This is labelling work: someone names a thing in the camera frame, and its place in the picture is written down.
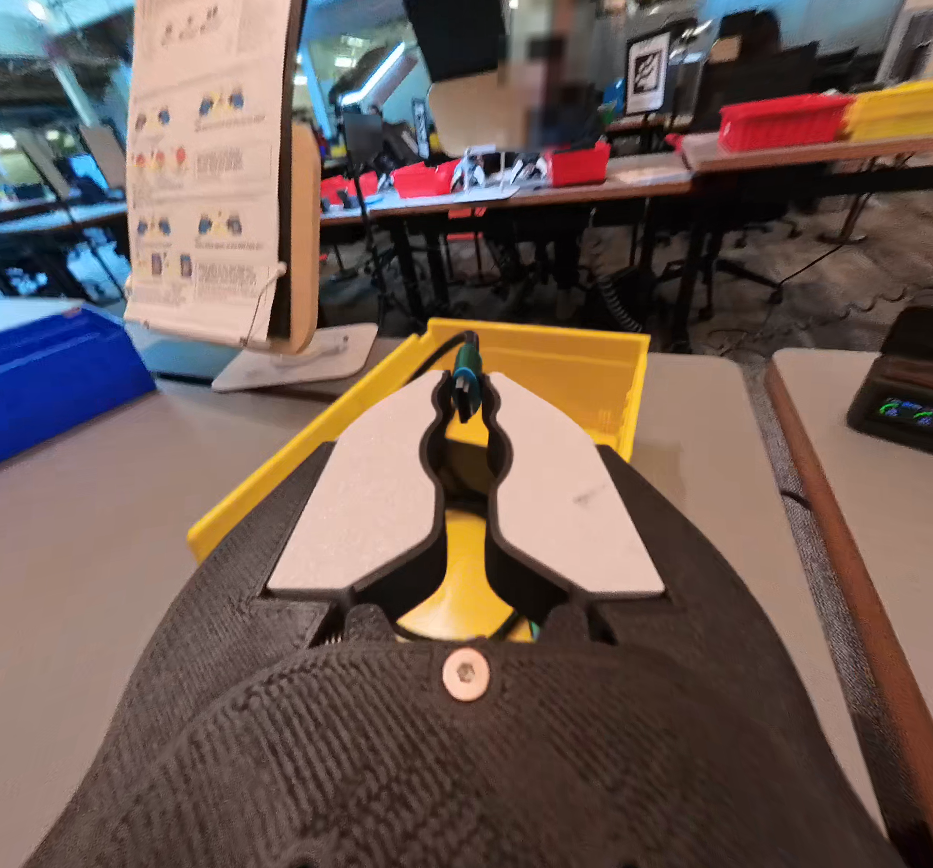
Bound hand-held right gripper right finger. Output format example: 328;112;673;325
483;369;667;602

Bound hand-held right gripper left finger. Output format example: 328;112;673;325
267;369;449;603

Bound yellow plastic bin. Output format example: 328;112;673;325
186;316;652;644
845;79;933;142

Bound black braided cable teal plug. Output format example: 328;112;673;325
403;328;485;424

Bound wooden instruction board stand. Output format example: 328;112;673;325
210;0;382;396

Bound red plastic bin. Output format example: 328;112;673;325
392;156;462;198
320;171;380;207
718;91;854;153
543;142;612;186

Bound large blue plastic bin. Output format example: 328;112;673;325
0;303;157;463

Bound long work table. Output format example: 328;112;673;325
320;153;697;351
682;130;933;300

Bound black display device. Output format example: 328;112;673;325
845;306;933;455

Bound brown cardboard sheet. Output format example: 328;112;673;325
426;70;534;156

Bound white paper instruction sheet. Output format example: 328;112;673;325
123;0;305;348

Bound framed black white marker sign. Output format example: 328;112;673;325
625;29;673;116

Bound black monitor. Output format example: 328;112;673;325
403;0;509;83

